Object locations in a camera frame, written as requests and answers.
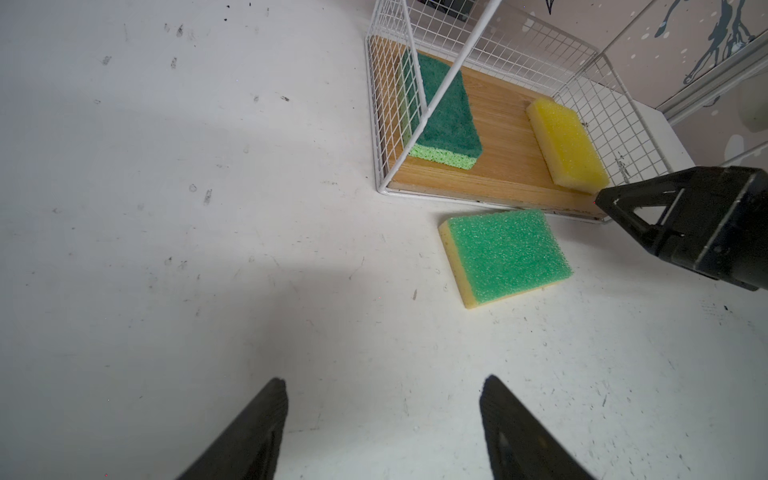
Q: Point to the light green sponge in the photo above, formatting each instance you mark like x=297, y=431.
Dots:
x=494, y=256

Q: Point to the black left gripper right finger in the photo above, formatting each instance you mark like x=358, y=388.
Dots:
x=518, y=445

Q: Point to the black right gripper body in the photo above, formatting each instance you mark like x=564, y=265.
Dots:
x=716, y=224

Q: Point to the white wire wooden shelf unit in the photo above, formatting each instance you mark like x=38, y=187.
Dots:
x=505, y=58

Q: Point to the yellow sponge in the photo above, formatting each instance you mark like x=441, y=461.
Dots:
x=568, y=151

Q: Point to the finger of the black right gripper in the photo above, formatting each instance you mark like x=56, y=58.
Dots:
x=656, y=213

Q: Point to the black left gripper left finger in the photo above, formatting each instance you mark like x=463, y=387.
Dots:
x=249, y=446

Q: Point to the dark green sponge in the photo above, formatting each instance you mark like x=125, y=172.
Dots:
x=450, y=136

